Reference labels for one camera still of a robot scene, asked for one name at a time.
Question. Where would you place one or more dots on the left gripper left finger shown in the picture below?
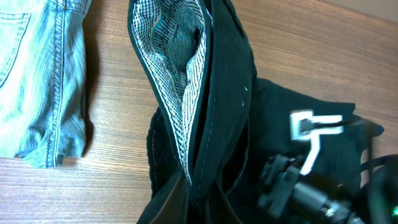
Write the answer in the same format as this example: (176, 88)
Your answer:
(170, 204)

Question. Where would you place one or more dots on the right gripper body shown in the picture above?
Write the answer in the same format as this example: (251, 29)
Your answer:
(276, 183)

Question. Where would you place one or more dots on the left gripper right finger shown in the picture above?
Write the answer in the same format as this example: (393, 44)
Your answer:
(218, 209)

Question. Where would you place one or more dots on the black shorts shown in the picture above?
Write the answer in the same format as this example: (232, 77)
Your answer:
(216, 120)

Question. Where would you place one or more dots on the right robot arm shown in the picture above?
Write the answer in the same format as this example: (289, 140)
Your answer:
(322, 200)

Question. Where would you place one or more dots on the folded light blue jeans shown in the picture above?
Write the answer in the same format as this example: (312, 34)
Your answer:
(43, 76)

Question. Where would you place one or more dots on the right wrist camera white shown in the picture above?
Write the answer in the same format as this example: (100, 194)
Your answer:
(305, 127)

